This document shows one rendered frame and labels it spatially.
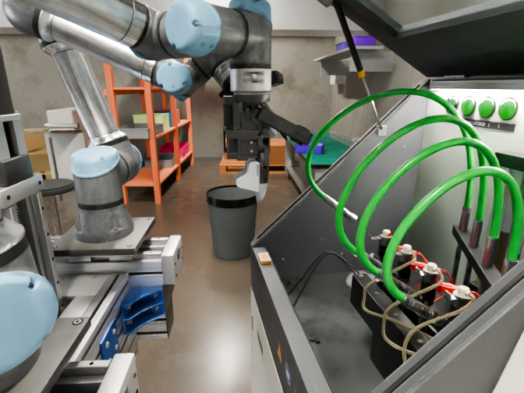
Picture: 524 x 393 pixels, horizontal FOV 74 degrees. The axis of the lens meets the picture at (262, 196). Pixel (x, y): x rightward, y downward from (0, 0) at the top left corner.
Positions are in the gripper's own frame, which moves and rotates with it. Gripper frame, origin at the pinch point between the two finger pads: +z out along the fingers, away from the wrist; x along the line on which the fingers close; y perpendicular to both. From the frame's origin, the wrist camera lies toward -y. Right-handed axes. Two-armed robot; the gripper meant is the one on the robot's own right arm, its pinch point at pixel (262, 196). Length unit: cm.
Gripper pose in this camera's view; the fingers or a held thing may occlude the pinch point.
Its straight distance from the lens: 70.9
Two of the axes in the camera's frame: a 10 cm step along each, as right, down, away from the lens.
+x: 1.9, 3.0, -9.4
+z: 0.0, 9.5, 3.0
